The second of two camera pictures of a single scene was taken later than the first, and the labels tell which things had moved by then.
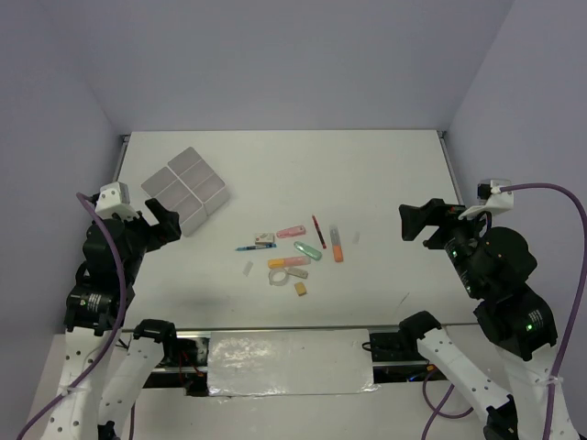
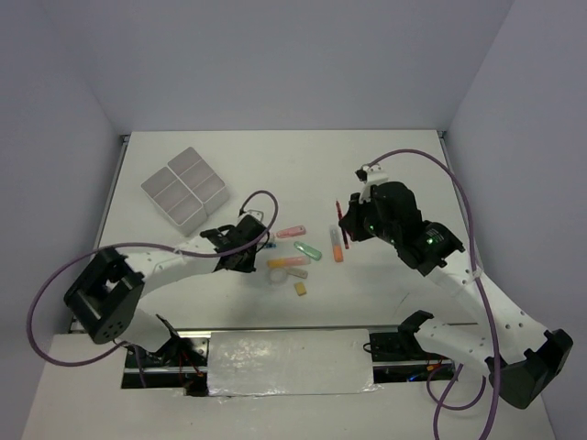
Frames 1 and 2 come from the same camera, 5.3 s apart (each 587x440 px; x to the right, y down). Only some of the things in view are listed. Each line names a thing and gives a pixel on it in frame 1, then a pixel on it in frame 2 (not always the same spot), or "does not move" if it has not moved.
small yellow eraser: (300, 289) does not move
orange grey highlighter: (337, 250) does not move
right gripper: (435, 210) to (350, 221)
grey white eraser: (298, 272) does not move
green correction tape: (310, 252) does not move
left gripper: (168, 220) to (248, 266)
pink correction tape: (297, 230) does not move
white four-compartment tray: (200, 179) does not move
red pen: (319, 232) to (340, 215)
